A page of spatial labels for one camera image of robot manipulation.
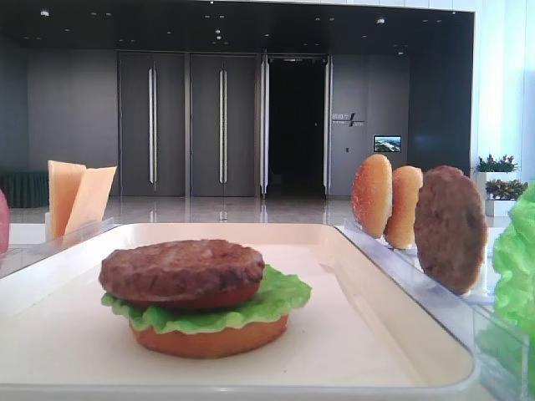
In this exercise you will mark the brown meat patty front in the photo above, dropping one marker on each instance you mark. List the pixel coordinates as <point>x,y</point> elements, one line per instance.
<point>182,271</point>

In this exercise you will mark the brown meat patty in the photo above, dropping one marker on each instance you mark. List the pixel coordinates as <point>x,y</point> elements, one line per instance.
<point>182,271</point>
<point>450,228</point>

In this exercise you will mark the green lettuce leaf on bun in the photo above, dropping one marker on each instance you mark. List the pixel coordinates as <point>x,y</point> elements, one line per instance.
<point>277,296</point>

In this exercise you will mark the yellow cheese slice right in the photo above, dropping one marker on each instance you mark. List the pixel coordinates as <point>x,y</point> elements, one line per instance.
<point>91,198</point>

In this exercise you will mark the yellow cheese slice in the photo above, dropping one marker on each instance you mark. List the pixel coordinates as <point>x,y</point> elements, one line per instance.
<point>63,182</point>
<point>91,198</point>

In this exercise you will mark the brown meat patty rear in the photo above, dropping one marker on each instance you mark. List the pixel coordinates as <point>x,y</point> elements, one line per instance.
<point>450,228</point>

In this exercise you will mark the yellow cheese slice left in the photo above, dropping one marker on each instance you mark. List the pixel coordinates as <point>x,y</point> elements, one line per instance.
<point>63,182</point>

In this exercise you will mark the red tomato slice in rack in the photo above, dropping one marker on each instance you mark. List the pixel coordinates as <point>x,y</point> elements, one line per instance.
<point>4,223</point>

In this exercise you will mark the green lettuce leaf in rack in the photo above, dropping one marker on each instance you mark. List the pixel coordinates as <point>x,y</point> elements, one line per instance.
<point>513,260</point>

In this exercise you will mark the top bun with sesame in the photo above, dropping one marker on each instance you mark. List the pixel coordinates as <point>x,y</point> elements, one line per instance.
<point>372,195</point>

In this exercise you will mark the dark door middle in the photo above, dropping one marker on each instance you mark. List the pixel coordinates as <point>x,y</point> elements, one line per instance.
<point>223,125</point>

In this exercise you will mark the plain bun slice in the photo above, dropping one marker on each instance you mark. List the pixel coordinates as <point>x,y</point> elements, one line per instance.
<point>399,230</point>

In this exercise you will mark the bottom bun slice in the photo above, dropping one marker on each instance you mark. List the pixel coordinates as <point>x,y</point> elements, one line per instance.
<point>226,343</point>

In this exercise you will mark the dark double door left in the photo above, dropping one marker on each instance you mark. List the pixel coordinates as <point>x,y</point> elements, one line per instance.
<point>152,124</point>

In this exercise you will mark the white plastic tray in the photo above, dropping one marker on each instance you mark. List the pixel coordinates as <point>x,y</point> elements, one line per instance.
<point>360,337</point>

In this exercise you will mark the potted plant upper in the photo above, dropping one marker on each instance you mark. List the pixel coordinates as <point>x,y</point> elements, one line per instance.
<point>490,168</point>

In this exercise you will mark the potted plant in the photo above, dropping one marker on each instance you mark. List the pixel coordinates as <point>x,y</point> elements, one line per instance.
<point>490,168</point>
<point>502,195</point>

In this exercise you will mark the potted plant lower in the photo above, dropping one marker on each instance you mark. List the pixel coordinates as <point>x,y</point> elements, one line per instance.
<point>502,195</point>

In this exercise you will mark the green skirted table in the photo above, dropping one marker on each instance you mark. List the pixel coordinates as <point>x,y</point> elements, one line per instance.
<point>25,189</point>

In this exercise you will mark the clear acrylic rack left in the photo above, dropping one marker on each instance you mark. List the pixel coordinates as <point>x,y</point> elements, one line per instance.
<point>54,242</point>

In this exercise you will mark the clear acrylic rack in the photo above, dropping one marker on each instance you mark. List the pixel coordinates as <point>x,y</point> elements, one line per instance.
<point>465,316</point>
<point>54,242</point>

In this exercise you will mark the clear acrylic rack right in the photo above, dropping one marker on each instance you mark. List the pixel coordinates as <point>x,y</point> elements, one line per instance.
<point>465,316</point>

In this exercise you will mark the small wall display screen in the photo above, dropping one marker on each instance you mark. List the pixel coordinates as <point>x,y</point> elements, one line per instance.
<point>387,143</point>

